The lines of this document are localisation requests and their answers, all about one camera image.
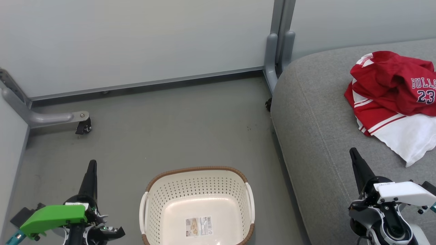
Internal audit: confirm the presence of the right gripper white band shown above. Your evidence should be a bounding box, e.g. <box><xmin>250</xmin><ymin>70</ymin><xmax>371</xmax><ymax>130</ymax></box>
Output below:
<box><xmin>348</xmin><ymin>147</ymin><xmax>436</xmax><ymax>245</ymax></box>

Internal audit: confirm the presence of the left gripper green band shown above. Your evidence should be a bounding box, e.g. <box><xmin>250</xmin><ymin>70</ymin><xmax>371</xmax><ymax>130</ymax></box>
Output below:
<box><xmin>20</xmin><ymin>159</ymin><xmax>126</xmax><ymax>245</ymax></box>

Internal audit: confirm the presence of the red Bulls basketball jersey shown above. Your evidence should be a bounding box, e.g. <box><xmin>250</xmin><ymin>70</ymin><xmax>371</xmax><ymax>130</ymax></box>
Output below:
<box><xmin>344</xmin><ymin>50</ymin><xmax>436</xmax><ymax>168</ymax></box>

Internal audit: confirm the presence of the cream laundry basket brown rim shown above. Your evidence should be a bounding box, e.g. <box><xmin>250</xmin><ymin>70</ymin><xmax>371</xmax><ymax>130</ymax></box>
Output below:
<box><xmin>139</xmin><ymin>166</ymin><xmax>255</xmax><ymax>245</ymax></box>

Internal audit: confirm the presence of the grey fabric sofa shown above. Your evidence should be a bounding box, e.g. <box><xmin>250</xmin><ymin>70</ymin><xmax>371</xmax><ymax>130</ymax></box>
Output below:
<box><xmin>271</xmin><ymin>38</ymin><xmax>436</xmax><ymax>245</ymax></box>

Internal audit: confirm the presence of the grey partition foot with bolt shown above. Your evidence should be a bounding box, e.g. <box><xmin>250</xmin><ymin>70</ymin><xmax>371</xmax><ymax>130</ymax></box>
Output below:
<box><xmin>0</xmin><ymin>67</ymin><xmax>91</xmax><ymax>130</ymax></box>

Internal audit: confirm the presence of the left camera cable teal plug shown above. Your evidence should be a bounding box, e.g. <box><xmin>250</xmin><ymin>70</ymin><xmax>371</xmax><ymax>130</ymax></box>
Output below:
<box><xmin>6</xmin><ymin>230</ymin><xmax>27</xmax><ymax>245</ymax></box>

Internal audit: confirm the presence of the grey partition bottom rail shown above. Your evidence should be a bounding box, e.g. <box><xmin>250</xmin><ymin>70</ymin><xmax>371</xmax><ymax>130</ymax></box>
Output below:
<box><xmin>29</xmin><ymin>66</ymin><xmax>266</xmax><ymax>102</ymax></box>

